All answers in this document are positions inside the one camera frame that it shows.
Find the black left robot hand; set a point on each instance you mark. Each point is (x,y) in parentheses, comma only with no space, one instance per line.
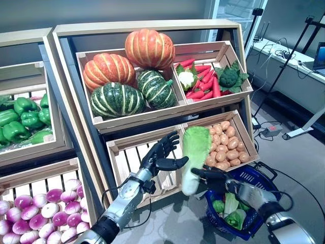
(157,157)

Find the green striped pumpkin with stem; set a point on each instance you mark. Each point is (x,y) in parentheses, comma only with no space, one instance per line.
(156,89)

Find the green broccoli with leaves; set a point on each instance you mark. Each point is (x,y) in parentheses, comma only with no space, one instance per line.
(229,76)

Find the wooden vegetable shelf stand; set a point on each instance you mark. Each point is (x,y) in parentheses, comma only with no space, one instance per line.
(25,35)
(142,25)

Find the purple white turnip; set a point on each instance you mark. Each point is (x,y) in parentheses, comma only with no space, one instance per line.
(54,195)
(39,200)
(73,207)
(82,227)
(29,236)
(47,230)
(23,201)
(68,233)
(38,221)
(60,218)
(50,209)
(72,184)
(74,219)
(85,216)
(13,214)
(30,212)
(68,196)
(54,237)
(21,226)

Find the grey box with red label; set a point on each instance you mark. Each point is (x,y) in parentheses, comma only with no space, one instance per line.
(271,131)

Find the blue plastic shopping basket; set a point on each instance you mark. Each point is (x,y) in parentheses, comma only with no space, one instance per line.
(218,226)

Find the black camera stand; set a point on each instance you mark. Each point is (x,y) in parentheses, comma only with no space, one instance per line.
(257,11)

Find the large green bell pepper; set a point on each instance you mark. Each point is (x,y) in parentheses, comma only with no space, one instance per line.
(8,117)
(44,100)
(31,119)
(15,130)
(39,136)
(45,115)
(24,105)

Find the orange striped pumpkin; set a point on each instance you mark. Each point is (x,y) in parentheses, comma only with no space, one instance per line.
(149,48)
(109,71)

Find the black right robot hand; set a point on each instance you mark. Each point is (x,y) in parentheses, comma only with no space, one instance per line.
(215,179)

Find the open grey laptop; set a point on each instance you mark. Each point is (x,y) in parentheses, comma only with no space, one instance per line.
(320,56)

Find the red orange carrot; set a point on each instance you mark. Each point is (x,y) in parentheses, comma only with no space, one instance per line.
(207,76)
(203,68)
(216,87)
(200,94)
(186,62)

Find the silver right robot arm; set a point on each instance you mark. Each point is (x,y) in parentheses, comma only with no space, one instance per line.
(254,194)

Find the light wooden slat crate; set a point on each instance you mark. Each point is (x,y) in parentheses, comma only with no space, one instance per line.
(198,50)
(38,170)
(23,76)
(210,118)
(142,138)
(139,121)

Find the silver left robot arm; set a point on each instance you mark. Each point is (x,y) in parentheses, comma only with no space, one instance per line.
(124,195)

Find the white office desk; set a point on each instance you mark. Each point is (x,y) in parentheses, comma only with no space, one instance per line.
(292,86)

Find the black tripod stand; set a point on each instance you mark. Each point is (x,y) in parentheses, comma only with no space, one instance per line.
(282,68)

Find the brown potato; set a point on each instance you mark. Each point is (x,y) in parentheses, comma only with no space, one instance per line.
(218,129)
(233,143)
(243,157)
(222,165)
(230,131)
(225,125)
(212,131)

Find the green white napa cabbage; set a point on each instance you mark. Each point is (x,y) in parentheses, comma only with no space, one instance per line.
(231,203)
(236,219)
(196,145)

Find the white cauliflower with leaves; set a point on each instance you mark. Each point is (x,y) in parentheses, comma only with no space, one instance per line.
(186,77)

